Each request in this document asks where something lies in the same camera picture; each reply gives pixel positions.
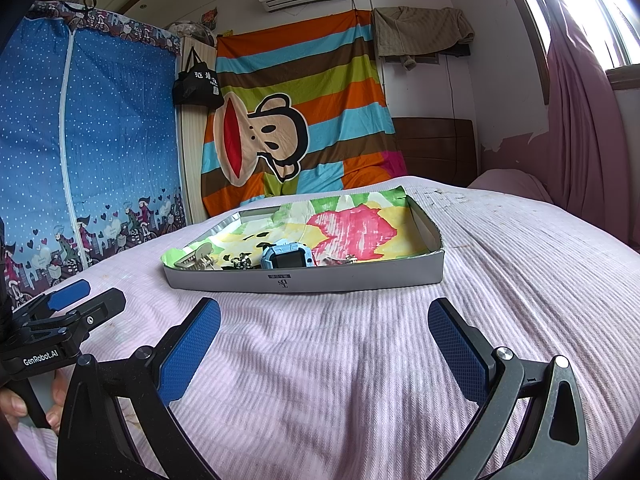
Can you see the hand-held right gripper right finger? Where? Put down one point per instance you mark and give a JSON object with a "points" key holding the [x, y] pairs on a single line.
{"points": [[457, 350]]}

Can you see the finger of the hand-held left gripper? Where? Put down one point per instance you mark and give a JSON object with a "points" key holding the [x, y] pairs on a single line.
{"points": [[95, 315], [70, 294]]}

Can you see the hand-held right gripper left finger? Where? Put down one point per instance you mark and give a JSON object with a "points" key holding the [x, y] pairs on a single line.
{"points": [[190, 345]]}

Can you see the silver hair claw clip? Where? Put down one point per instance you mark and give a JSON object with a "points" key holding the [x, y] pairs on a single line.
{"points": [[195, 257]]}

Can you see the small black beaded ornament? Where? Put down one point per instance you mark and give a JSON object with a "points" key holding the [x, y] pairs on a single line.
{"points": [[242, 261]]}

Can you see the blue wrist watch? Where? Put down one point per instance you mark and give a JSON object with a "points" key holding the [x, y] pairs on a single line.
{"points": [[287, 256]]}

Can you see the small silver earring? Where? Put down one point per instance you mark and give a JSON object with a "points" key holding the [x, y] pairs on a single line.
{"points": [[345, 260]]}

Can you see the shallow grey box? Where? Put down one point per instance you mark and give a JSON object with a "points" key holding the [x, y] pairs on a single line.
{"points": [[325, 275]]}

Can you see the person's left hand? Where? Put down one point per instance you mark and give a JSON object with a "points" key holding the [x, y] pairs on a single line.
{"points": [[10, 405]]}

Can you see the pink ribbed bedspread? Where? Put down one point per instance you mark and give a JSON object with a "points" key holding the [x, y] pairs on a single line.
{"points": [[325, 360]]}

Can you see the colourful printed cloth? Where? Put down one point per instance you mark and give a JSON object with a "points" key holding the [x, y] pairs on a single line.
{"points": [[350, 225]]}

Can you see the blue dotted fabric wardrobe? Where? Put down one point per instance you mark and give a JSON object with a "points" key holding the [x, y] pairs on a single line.
{"points": [[120, 135]]}

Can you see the pink pillow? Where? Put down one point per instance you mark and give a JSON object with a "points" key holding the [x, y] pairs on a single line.
{"points": [[510, 187]]}

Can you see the dark wooden headboard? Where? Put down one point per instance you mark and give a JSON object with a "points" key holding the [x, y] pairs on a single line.
{"points": [[435, 150]]}

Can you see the black tote bag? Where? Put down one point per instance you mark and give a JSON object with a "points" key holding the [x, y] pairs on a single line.
{"points": [[197, 82]]}

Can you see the pink curtain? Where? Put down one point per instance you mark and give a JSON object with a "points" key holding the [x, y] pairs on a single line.
{"points": [[585, 135]]}

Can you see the striped monkey print sheet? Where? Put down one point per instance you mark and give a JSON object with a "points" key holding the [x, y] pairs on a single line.
{"points": [[320, 85]]}

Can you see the olive green garment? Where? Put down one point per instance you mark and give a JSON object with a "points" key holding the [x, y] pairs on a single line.
{"points": [[420, 30]]}

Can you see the window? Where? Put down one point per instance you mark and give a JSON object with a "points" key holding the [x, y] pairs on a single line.
{"points": [[605, 5]]}

